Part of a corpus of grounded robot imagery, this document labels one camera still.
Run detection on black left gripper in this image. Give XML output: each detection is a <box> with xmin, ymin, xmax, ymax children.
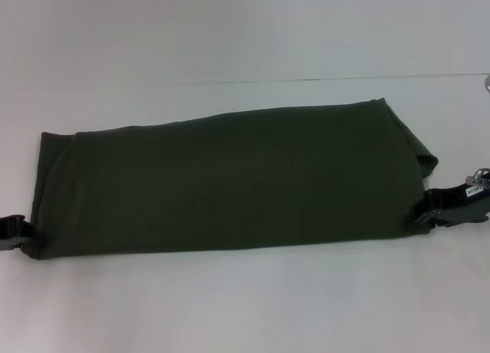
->
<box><xmin>0</xmin><ymin>224</ymin><xmax>38</xmax><ymax>253</ymax></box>

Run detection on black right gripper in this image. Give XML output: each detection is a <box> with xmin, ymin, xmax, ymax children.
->
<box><xmin>409</xmin><ymin>172</ymin><xmax>490</xmax><ymax>240</ymax></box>

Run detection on dark green FREE! t-shirt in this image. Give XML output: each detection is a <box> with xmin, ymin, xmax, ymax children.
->
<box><xmin>21</xmin><ymin>98</ymin><xmax>439</xmax><ymax>263</ymax></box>

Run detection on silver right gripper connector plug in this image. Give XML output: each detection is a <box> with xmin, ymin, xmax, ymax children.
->
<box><xmin>464</xmin><ymin>168</ymin><xmax>490</xmax><ymax>188</ymax></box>

